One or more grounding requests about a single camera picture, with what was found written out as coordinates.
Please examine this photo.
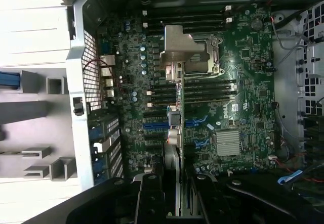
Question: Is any silver chipset heatsink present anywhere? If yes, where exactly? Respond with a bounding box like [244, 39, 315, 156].
[215, 129, 241, 157]

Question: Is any green Dell motherboard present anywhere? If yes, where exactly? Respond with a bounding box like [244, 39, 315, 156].
[98, 6, 282, 182]

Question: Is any open black PC case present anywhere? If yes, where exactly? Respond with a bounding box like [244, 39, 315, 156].
[60, 0, 324, 224]

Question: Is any metal CPU socket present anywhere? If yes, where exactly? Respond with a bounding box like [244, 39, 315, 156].
[184, 35, 226, 78]

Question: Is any grey parts rack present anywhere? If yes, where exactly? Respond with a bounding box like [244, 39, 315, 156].
[0, 68, 77, 180]

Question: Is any silver disk bay cage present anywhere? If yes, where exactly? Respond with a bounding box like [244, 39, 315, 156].
[295, 6, 324, 119]

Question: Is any round coin cell battery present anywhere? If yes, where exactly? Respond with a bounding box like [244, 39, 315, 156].
[251, 17, 264, 30]

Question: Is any blue plastic disk carrier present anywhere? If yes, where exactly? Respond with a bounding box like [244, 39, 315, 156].
[0, 71, 21, 90]

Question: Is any blue SATA wire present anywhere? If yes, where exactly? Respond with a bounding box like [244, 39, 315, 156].
[276, 169, 305, 185]

